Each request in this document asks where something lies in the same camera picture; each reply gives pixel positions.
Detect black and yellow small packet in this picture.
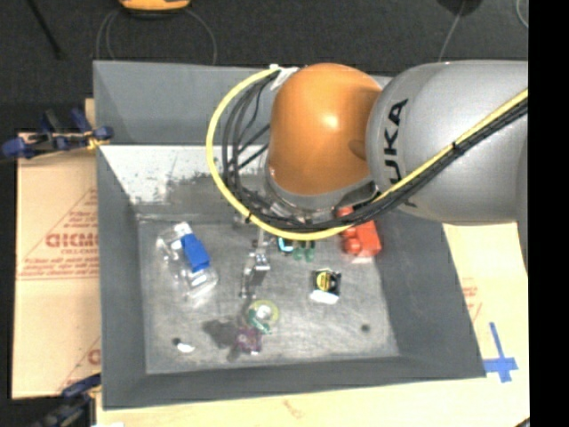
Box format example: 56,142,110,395
308,269,343,307

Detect grey metal bin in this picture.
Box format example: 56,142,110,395
92,60,486,408

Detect orange-red toy block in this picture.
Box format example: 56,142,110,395
335,205,382,260

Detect clear plastic bottle, blue label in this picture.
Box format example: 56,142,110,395
155,221,220,302

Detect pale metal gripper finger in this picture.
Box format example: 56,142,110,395
251,252,272,285
239,264,257,300

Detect purple small toy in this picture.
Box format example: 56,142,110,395
230,324,265,358

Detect brown cardboard board, red print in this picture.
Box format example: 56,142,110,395
11,98,530,427

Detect green and yellow round toy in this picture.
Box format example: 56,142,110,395
245,299,282,335

